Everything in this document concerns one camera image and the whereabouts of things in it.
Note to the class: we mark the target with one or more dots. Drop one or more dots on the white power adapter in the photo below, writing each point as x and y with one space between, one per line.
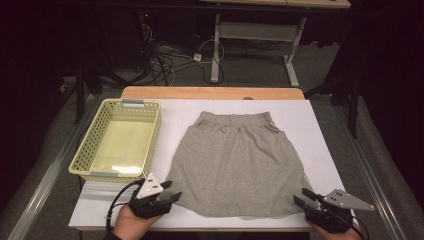
197 57

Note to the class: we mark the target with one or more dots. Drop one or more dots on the metal floor rail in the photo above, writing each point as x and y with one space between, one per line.
46 176
373 186

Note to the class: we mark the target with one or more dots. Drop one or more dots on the grey shorts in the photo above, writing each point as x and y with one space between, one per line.
240 166

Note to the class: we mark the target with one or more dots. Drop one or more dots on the white-legged desk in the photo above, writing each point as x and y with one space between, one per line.
256 31

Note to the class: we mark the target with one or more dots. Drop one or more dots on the white board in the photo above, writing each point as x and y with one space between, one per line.
173 113

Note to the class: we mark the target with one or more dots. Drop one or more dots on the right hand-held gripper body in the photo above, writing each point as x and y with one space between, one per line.
333 213

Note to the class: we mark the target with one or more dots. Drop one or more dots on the yellow plastic basket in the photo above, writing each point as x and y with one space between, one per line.
123 143

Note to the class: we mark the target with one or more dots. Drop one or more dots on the person's right hand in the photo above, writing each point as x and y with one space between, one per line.
343 236

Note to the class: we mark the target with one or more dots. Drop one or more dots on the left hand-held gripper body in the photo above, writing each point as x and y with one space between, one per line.
148 203

